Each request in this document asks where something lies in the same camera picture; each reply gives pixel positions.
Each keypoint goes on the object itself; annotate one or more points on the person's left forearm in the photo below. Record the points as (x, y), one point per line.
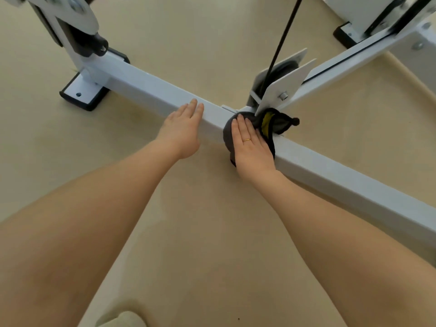
(68, 241)

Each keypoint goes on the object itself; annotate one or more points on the person's left hand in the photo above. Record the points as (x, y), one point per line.
(182, 132)

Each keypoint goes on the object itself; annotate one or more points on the white sneaker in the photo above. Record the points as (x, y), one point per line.
(122, 320)

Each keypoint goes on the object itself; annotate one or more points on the dark grey cleaning cloth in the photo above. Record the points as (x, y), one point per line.
(281, 122)

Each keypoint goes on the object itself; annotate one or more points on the person's right forearm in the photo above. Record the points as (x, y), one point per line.
(357, 255)

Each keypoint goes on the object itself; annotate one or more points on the white gym machine frame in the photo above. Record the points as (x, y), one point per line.
(340, 180)

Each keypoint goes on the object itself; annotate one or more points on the person's right hand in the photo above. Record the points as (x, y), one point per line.
(253, 156)

